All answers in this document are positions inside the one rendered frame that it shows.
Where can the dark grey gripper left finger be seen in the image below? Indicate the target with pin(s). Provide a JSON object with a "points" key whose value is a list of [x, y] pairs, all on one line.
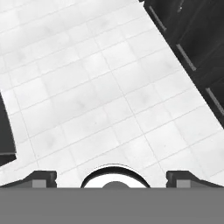
{"points": [[43, 178]]}

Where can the dark grey cabinet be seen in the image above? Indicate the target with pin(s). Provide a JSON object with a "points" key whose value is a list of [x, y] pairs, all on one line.
{"points": [[5, 137]]}

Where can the black cupboard run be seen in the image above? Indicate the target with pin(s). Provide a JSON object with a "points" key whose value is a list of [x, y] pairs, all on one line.
{"points": [[201, 32]]}

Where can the white and black round object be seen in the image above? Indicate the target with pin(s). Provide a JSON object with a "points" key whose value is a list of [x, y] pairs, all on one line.
{"points": [[96, 178]]}

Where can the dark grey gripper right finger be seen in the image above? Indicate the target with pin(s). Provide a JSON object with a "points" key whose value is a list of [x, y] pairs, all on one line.
{"points": [[178, 178]]}

